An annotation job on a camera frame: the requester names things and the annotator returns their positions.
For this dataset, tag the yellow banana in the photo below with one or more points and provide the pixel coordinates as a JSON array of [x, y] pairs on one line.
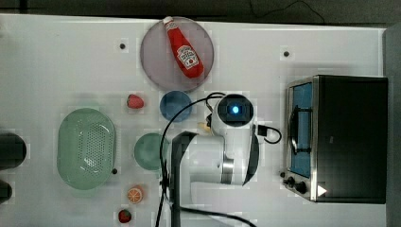
[[204, 127]]

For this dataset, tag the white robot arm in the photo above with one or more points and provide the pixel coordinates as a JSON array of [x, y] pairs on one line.
[[228, 155]]

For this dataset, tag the green oval strainer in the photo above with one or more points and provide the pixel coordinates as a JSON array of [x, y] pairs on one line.
[[86, 148]]

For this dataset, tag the blue bowl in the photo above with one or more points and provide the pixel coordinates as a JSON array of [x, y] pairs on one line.
[[174, 102]]

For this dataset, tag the red ketchup bottle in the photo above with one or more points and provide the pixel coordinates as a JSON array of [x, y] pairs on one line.
[[184, 53]]

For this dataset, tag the green mug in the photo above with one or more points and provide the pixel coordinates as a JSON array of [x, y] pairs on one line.
[[148, 151]]

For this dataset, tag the red strawberry near bowl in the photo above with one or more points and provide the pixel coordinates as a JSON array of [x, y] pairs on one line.
[[135, 102]]

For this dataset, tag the round grey plate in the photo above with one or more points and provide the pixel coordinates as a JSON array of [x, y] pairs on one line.
[[159, 63]]

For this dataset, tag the orange slice toy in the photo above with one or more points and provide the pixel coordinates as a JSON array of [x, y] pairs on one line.
[[135, 194]]

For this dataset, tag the red strawberry at table edge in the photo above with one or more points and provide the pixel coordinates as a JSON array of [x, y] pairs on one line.
[[124, 216]]

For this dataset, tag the black toaster oven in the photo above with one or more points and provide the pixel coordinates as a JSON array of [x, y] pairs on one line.
[[337, 139]]

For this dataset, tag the upper black cylinder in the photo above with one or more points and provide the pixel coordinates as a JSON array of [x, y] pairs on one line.
[[12, 150]]

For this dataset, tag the black cylinder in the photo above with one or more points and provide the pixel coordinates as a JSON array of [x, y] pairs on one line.
[[5, 191], [12, 150]]

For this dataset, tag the lower black cylinder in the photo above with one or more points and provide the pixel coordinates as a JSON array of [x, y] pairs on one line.
[[5, 191]]

